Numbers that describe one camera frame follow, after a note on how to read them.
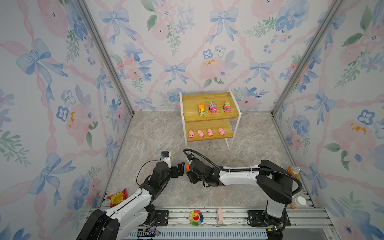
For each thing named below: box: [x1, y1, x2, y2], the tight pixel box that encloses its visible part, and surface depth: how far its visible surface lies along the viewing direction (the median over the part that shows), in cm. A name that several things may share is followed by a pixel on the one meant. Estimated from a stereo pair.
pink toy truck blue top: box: [208, 101, 218, 114], surface depth 76 cm
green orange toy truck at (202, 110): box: [198, 104, 206, 116], surface depth 75 cm
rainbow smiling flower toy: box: [189, 210, 204, 227], surface depth 75 cm
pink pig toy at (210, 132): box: [207, 128, 214, 137], surface depth 87 cm
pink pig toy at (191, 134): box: [188, 129, 195, 139], surface depth 87 cm
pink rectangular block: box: [217, 208, 224, 224], surface depth 75 cm
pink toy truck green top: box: [223, 101, 232, 113], surface depth 76 cm
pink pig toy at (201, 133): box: [197, 129, 205, 138], surface depth 87 cm
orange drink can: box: [287, 165, 301, 178], surface depth 80 cm
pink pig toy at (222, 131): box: [218, 127, 226, 136], surface depth 88 cm
